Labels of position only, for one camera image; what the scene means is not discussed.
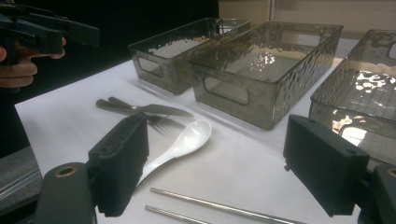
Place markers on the white ceramic soup spoon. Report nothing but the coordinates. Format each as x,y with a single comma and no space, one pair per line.
190,140

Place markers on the metal table knife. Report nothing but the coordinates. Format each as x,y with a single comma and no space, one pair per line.
168,110

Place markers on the beige wooden shelf unit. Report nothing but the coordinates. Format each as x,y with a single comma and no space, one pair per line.
342,12

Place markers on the aluminium floor rail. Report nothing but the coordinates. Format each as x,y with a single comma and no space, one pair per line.
18,188

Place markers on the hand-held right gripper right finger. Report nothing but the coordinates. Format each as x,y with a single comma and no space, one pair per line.
323,165

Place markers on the metal fork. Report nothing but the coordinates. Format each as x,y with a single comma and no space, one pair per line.
165,123

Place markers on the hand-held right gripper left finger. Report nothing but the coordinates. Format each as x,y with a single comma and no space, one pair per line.
120,161

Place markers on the metal chopstick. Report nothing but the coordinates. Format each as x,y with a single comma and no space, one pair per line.
218,205
174,214

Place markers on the smoky transparent plastic bin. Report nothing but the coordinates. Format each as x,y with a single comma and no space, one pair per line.
261,102
367,93
174,77

